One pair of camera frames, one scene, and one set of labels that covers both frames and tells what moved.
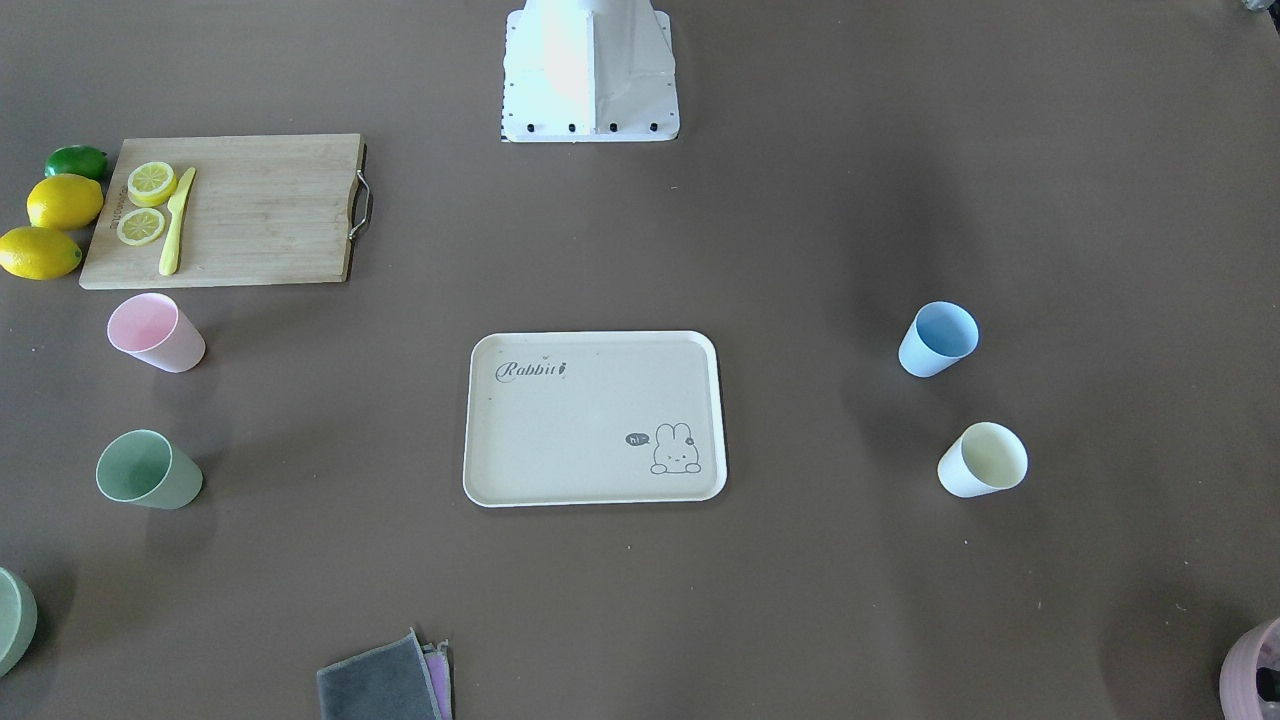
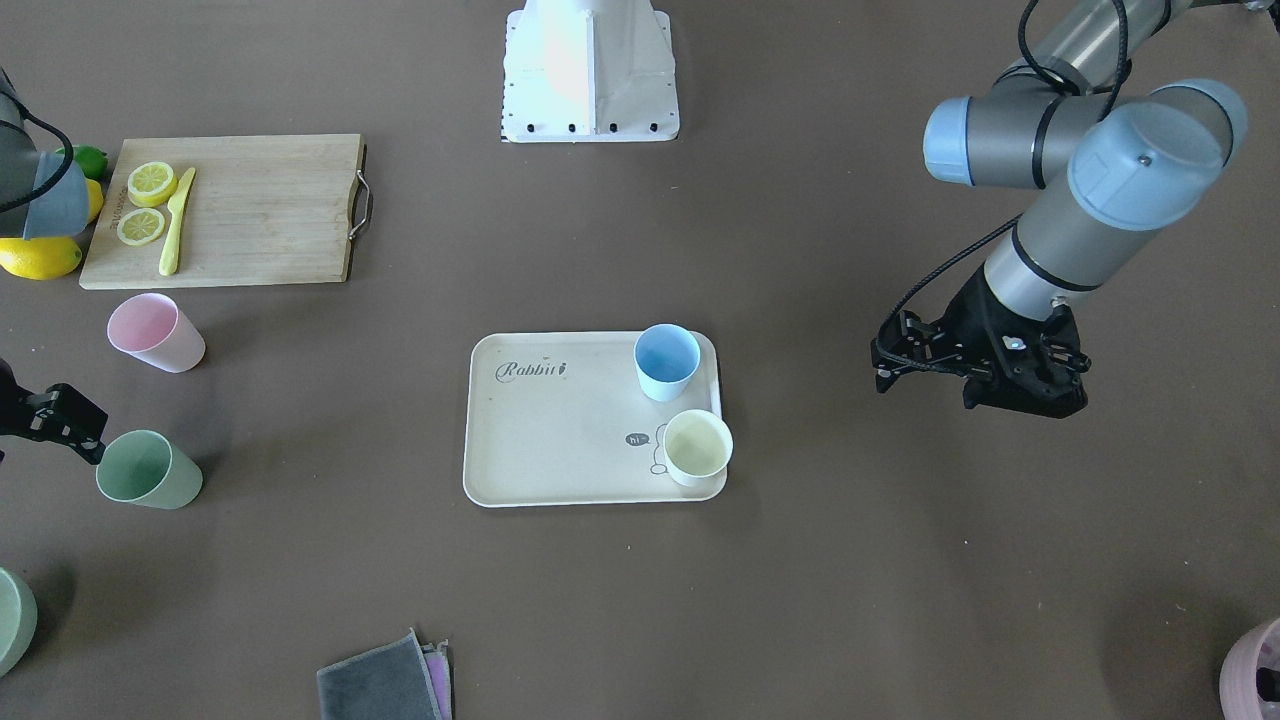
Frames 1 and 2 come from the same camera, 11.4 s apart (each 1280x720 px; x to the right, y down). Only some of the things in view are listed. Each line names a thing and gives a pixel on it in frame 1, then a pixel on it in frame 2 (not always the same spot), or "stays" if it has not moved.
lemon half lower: x=139 y=226 stays
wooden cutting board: x=262 y=210 stays
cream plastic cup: x=986 y=458 -> x=697 y=445
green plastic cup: x=145 y=467 stays
